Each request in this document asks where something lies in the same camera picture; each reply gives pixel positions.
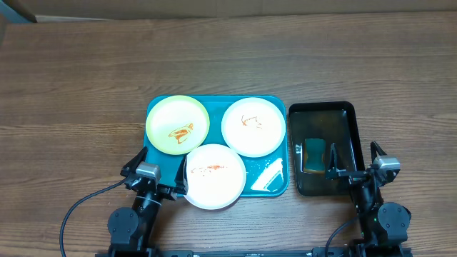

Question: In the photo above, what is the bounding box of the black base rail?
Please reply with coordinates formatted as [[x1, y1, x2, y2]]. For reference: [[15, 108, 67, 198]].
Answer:
[[94, 246, 415, 257]]

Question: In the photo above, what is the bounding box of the green yellow sponge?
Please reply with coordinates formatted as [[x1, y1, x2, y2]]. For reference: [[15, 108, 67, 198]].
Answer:
[[303, 138, 326, 173]]

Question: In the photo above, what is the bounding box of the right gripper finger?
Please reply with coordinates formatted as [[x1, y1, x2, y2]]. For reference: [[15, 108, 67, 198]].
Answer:
[[370, 141, 386, 163], [326, 143, 341, 176]]

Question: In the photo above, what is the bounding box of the black water tray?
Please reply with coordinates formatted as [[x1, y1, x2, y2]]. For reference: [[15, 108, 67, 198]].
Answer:
[[288, 101, 365, 196]]

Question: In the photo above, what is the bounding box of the yellow plate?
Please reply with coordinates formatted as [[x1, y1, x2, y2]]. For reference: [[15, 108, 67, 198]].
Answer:
[[146, 95, 210, 155]]

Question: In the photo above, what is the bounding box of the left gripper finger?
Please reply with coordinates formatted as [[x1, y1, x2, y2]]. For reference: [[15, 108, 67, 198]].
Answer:
[[174, 155, 189, 195], [120, 146, 148, 177]]

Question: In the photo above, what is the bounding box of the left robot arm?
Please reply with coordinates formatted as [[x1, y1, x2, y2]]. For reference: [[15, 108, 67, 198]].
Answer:
[[107, 147, 189, 256]]

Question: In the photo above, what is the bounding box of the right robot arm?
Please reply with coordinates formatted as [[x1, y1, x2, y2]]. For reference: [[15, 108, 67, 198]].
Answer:
[[323, 141, 412, 257]]

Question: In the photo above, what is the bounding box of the white plate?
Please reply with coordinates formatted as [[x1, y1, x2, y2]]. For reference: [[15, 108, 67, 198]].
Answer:
[[221, 97, 286, 158], [184, 144, 247, 210]]

